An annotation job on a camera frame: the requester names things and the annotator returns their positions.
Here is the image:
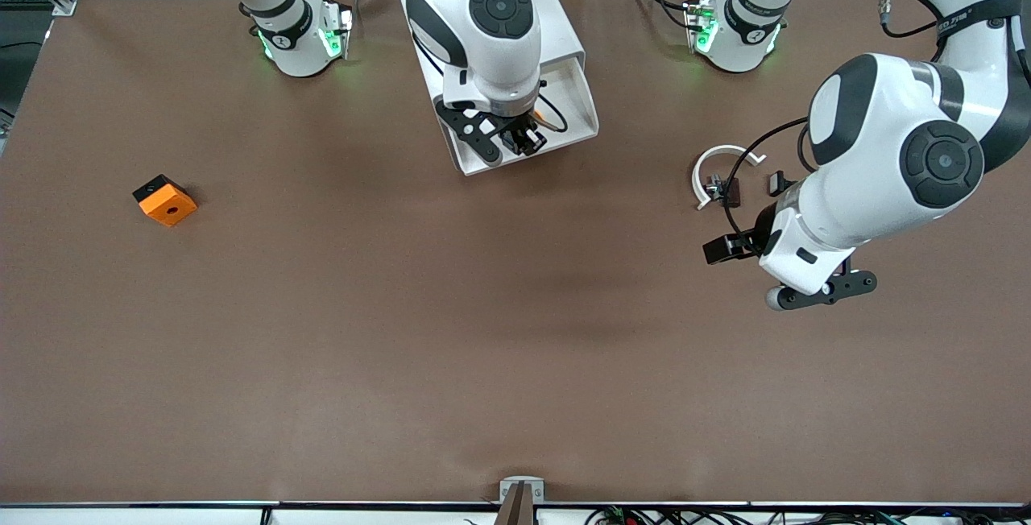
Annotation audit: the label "white drawer cabinet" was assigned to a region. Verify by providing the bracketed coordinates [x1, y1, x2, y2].
[390, 0, 586, 103]

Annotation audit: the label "orange and black button box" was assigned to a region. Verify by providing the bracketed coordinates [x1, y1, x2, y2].
[132, 175, 198, 228]

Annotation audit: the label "brown block with metal clip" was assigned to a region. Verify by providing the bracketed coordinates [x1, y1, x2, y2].
[705, 175, 743, 209]

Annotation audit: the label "brown table mat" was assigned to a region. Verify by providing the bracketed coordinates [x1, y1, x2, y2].
[0, 0, 1031, 506]

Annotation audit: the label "brown tapered bar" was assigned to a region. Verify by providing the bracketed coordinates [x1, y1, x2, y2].
[493, 483, 536, 525]

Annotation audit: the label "black right camera cable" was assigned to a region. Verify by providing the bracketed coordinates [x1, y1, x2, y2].
[532, 94, 569, 134]

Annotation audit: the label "white curved plastic ring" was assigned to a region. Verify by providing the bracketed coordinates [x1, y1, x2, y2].
[691, 144, 767, 211]

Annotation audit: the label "tangled black cables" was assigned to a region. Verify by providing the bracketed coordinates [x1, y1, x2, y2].
[586, 505, 1031, 525]

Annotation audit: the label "grey metal bracket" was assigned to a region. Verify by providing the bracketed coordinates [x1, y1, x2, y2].
[499, 477, 545, 503]

